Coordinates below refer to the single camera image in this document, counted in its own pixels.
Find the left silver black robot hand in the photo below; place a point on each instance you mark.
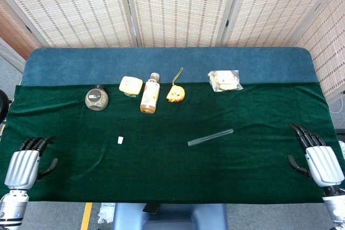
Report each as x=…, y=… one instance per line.
x=23, y=168

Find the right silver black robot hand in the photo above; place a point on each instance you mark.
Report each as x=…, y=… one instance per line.
x=324, y=164

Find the small white stopper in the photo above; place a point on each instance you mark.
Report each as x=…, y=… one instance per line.
x=120, y=140

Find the clear glass test tube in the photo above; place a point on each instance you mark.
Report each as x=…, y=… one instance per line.
x=210, y=137

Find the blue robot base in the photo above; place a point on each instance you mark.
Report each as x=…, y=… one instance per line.
x=175, y=217

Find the round grey jar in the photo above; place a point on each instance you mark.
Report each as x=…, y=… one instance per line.
x=97, y=99

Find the yellow lidded container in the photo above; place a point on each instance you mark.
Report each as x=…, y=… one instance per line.
x=130, y=85

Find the black rounded object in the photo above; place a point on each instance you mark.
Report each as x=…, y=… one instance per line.
x=4, y=106

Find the white crumpled cloth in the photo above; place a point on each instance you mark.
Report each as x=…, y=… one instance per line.
x=105, y=212

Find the woven bamboo screen panel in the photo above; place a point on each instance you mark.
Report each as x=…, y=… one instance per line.
x=13, y=30
x=183, y=6
x=72, y=6
x=275, y=6
x=327, y=52

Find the clear bag of snacks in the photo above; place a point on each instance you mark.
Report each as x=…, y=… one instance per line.
x=225, y=80

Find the dark green velvet cloth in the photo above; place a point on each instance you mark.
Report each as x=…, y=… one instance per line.
x=161, y=168

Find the orange drink plastic bottle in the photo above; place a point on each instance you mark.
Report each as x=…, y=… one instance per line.
x=149, y=95

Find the yellow cartoon tape measure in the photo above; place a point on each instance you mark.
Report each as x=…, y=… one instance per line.
x=175, y=94

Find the blue table cover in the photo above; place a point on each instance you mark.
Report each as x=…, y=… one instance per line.
x=167, y=64

